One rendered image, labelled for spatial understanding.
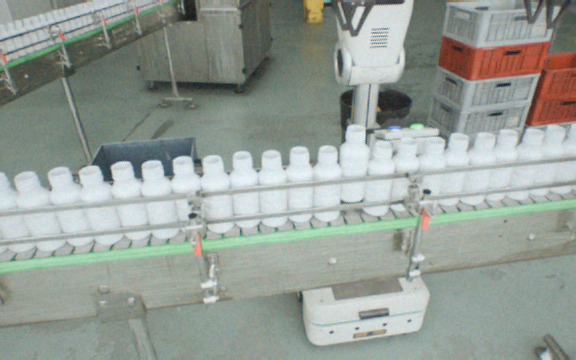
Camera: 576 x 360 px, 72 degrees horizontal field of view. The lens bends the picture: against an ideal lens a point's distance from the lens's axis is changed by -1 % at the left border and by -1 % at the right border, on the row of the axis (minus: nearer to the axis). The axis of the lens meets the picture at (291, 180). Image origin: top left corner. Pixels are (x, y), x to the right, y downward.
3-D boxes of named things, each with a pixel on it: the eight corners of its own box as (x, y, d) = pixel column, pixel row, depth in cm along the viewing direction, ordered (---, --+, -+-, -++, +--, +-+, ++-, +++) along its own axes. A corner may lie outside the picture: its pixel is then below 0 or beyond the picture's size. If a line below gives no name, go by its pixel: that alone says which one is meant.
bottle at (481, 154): (483, 208, 91) (502, 144, 82) (455, 203, 93) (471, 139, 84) (482, 195, 96) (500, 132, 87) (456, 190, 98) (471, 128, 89)
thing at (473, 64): (469, 81, 269) (477, 48, 257) (435, 64, 302) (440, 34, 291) (542, 73, 282) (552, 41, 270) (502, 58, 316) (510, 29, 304)
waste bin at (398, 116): (344, 206, 263) (350, 115, 229) (328, 171, 301) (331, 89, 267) (409, 199, 269) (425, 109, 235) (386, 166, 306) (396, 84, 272)
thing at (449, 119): (455, 140, 292) (461, 112, 281) (425, 119, 326) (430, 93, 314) (524, 130, 305) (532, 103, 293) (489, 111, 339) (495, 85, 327)
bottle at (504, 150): (496, 205, 92) (516, 141, 83) (472, 194, 96) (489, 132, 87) (508, 195, 95) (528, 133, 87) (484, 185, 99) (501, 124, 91)
